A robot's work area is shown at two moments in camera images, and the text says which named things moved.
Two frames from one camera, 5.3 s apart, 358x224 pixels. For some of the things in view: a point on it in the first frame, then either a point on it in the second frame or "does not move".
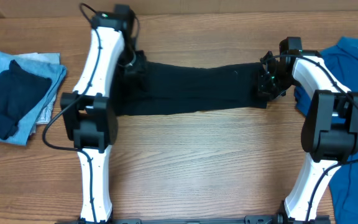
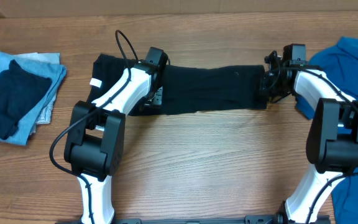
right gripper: [266, 79] does not move
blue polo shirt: [353, 188] does not move
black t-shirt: [174, 89] does not move
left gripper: [138, 66] -> [158, 100]
